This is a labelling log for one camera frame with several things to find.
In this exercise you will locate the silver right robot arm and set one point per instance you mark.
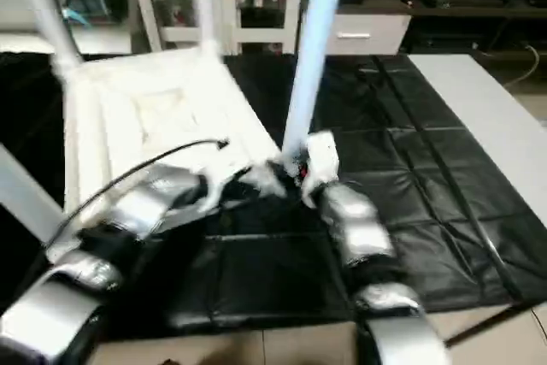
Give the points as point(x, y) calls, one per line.
point(359, 237)

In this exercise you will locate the black plastic mat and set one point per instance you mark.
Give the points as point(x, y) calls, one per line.
point(410, 151)

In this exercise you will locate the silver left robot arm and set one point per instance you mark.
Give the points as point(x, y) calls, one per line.
point(111, 237)

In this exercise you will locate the white plastic table leg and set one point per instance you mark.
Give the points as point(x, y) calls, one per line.
point(203, 2)
point(43, 6)
point(312, 57)
point(26, 198)

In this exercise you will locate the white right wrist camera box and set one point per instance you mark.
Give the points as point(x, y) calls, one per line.
point(320, 160)

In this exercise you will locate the white drawer unit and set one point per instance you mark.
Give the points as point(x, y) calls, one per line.
point(367, 33)

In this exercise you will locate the white plastic table top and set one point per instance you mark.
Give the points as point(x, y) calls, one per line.
point(162, 100)

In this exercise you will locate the light blue plastic object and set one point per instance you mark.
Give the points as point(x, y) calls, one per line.
point(79, 14)

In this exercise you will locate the white glass-door cabinet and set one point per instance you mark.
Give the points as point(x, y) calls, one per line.
point(175, 36)

